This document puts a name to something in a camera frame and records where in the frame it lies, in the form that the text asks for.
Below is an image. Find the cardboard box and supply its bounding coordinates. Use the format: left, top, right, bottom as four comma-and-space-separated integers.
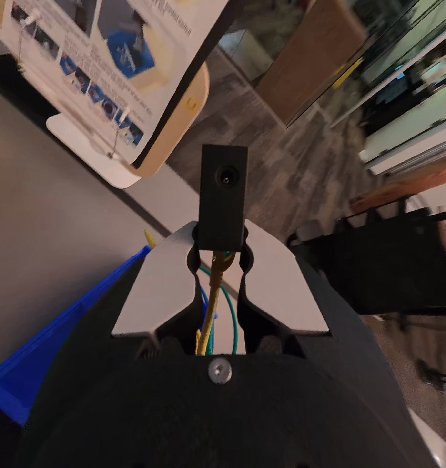
256, 0, 368, 125

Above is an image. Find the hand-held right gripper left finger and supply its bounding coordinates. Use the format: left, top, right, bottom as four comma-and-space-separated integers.
111, 220, 204, 356

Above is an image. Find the black network switch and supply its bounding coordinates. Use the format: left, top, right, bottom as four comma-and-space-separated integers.
198, 144, 249, 252

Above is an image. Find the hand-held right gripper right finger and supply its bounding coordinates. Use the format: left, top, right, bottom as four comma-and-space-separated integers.
237, 219, 330, 354

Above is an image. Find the blue plastic bin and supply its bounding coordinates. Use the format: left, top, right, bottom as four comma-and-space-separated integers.
0, 246, 152, 426

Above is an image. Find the black panel stand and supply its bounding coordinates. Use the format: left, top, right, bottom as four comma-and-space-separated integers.
293, 210, 446, 315

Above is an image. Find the yellow ethernet cable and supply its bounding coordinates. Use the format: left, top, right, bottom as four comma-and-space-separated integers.
144, 230, 236, 356

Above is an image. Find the blue ethernet cable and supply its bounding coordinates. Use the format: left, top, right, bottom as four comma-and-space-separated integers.
200, 285, 218, 355

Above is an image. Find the black desk mat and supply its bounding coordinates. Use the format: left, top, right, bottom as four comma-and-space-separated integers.
0, 55, 62, 125

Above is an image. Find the yellow floor sign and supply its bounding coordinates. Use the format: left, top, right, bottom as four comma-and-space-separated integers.
333, 57, 364, 88

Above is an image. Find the green ethernet cable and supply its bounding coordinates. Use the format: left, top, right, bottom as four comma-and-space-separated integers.
199, 266, 238, 355

